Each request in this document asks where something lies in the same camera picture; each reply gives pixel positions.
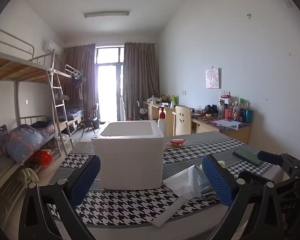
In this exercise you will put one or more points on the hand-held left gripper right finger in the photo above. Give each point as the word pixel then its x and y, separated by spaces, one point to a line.
pixel 218 180

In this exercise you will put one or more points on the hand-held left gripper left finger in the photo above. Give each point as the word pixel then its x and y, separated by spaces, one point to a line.
pixel 83 180

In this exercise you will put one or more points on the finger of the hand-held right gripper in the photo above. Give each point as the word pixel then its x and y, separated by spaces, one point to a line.
pixel 255 175
pixel 268 157

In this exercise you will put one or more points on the yellow foam net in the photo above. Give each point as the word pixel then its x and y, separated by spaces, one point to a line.
pixel 221 164

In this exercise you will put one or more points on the grey cloth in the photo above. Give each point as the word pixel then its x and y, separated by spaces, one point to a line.
pixel 210 193

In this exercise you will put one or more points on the blue face mask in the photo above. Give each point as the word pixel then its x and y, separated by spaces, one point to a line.
pixel 198 180

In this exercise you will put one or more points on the white foam box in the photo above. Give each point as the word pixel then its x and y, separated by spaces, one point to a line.
pixel 127 162

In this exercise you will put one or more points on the black smartphone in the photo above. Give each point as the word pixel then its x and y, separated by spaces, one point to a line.
pixel 247 156

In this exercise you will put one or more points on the white plastic bag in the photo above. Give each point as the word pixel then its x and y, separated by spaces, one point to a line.
pixel 175 182

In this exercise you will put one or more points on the red plastic bag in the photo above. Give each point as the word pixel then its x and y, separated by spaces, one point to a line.
pixel 41 158

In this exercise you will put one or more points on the row of toiletry bottles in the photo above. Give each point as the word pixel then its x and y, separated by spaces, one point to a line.
pixel 240 113

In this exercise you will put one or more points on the houndstooth table cloth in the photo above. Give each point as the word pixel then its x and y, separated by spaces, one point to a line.
pixel 130 205

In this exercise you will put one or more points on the white papers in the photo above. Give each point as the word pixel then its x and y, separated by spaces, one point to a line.
pixel 226 124

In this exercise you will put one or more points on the wooden desk with patterned top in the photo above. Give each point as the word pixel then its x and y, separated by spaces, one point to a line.
pixel 205 127

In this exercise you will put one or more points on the yellowish rag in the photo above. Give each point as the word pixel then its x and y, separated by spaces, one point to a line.
pixel 28 175

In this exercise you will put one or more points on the red snack packet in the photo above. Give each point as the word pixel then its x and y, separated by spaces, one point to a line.
pixel 176 143

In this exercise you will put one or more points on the black folding chair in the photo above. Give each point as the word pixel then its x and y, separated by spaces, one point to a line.
pixel 90 121

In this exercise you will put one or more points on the dark blue quilt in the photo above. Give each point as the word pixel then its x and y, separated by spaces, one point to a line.
pixel 73 112

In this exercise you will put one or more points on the blue orange quilt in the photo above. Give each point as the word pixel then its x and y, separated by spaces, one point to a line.
pixel 27 140

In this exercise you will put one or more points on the wooden smiley chair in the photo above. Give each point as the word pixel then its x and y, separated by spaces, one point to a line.
pixel 182 120

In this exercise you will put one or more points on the black headphones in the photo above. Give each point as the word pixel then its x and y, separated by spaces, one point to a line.
pixel 210 108

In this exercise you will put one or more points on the white red pump bottle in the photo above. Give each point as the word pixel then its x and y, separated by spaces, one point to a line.
pixel 162 125

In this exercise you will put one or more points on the grey pillow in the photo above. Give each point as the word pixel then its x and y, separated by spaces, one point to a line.
pixel 63 96

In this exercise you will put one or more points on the black folding cart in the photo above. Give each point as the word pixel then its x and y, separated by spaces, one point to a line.
pixel 141 111

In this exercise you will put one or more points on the green carton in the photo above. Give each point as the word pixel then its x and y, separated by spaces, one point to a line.
pixel 174 98

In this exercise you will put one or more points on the wooden desk with drawers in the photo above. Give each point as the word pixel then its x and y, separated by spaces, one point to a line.
pixel 152 111

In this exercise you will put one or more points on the grey metal ladder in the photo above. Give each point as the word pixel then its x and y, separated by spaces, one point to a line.
pixel 58 88

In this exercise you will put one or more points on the dark hanging clothes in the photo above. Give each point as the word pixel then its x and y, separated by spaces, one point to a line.
pixel 77 82

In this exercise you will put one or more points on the glass balcony door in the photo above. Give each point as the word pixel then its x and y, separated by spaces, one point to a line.
pixel 108 85

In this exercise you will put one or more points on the yellow bag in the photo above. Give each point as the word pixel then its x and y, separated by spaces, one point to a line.
pixel 164 97

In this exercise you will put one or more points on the brown curtain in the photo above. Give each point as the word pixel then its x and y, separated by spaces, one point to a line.
pixel 140 75
pixel 82 80

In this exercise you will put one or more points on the grey metal bunk bed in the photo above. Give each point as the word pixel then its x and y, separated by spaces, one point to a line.
pixel 65 75
pixel 15 67

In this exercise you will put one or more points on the white air conditioner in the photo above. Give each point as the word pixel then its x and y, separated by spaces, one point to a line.
pixel 51 45

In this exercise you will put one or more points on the ceiling light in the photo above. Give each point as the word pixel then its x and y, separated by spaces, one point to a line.
pixel 106 14

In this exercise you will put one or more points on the wall socket with red plug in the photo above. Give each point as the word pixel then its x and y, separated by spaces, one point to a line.
pixel 225 94

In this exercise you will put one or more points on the pink wall picture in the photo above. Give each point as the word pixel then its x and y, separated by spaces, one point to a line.
pixel 213 78

